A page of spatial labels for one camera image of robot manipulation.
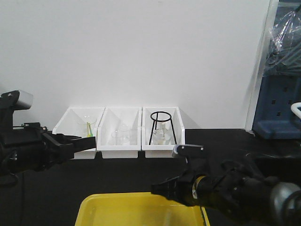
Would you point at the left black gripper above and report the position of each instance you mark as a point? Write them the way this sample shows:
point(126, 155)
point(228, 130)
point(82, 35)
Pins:
point(33, 148)

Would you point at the left white storage bin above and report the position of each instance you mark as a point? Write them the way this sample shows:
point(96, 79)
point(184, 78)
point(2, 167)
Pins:
point(69, 123)

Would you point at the clear conical glass flask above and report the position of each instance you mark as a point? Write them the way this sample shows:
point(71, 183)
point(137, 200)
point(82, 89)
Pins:
point(162, 135)

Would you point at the small clear glass beaker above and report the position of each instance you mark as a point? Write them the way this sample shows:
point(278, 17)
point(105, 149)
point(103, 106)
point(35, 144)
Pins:
point(121, 136)

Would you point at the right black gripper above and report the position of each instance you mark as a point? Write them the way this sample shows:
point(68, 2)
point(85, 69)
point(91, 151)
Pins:
point(237, 189)

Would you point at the glass beaker with green stirrers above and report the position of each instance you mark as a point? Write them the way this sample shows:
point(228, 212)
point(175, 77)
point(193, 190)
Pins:
point(86, 126)

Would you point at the black wire tripod stand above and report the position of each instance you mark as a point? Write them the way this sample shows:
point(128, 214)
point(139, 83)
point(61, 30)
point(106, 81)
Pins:
point(161, 116)

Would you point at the yellow plastic tray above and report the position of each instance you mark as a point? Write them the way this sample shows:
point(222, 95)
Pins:
point(137, 209)

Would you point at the clear plastic bag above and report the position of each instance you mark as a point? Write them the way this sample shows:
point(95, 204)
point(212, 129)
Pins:
point(284, 55)

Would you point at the middle white storage bin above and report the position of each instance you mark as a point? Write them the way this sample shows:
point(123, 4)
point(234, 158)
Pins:
point(112, 118)

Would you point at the tall clear test tube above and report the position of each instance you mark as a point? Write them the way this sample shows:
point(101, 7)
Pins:
point(202, 187)

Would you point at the right white storage bin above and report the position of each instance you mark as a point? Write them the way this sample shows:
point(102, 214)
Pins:
point(161, 151)

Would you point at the white storage bin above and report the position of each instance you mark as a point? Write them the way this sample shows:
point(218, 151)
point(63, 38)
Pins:
point(161, 151)
point(112, 118)
point(69, 123)

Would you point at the blue plastic cart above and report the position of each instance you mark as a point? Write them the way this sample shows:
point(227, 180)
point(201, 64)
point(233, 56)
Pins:
point(273, 114)

